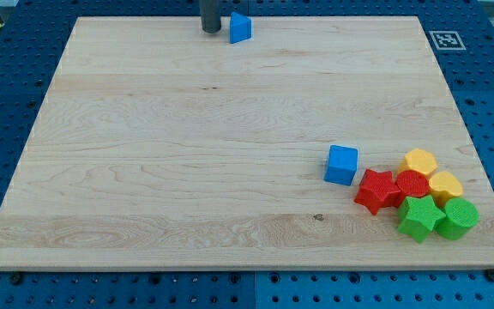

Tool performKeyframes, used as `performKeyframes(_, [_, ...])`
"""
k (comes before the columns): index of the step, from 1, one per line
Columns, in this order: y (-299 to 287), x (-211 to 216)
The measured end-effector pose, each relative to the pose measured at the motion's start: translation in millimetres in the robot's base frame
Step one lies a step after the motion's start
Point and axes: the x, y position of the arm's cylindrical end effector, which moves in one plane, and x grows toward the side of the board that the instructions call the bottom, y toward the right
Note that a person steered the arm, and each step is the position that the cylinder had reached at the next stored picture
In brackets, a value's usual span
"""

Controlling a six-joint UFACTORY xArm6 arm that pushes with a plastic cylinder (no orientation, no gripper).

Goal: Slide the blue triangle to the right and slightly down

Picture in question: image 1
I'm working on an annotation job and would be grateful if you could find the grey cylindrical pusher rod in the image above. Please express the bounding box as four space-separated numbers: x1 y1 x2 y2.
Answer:
199 0 221 33

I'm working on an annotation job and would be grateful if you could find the blue triangle block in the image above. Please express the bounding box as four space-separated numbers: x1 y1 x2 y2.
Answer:
229 12 252 44

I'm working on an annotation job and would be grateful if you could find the light wooden board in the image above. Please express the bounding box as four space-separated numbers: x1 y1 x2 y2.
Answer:
0 16 494 271

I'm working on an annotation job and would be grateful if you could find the blue cube block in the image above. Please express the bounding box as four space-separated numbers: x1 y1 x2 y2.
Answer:
323 145 358 185

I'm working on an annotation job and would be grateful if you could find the white fiducial marker tag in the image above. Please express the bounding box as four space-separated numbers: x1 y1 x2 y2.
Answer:
429 30 466 51

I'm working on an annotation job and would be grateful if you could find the red star block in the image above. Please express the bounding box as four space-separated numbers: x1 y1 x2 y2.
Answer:
354 169 401 215

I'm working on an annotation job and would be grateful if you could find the yellow hexagon block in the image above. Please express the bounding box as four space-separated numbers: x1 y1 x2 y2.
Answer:
397 148 438 177

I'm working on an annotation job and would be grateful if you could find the red cylinder block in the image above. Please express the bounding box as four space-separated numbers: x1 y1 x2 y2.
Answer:
395 170 430 208

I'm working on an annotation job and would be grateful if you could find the green star block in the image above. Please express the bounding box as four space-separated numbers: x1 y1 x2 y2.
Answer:
397 195 446 243

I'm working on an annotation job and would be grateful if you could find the yellow heart block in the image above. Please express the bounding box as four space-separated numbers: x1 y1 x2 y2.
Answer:
429 171 464 208

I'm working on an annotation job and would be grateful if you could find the green cylinder block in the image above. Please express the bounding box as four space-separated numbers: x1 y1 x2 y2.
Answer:
435 197 480 240

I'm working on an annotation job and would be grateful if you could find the black bolt front left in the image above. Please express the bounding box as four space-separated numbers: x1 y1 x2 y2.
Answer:
9 272 23 286

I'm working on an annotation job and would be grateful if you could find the black bolt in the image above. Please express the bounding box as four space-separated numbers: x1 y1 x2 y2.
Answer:
484 269 494 282
9 272 23 286

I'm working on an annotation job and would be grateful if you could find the black bolt front right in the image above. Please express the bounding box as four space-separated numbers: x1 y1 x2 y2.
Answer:
484 269 494 282

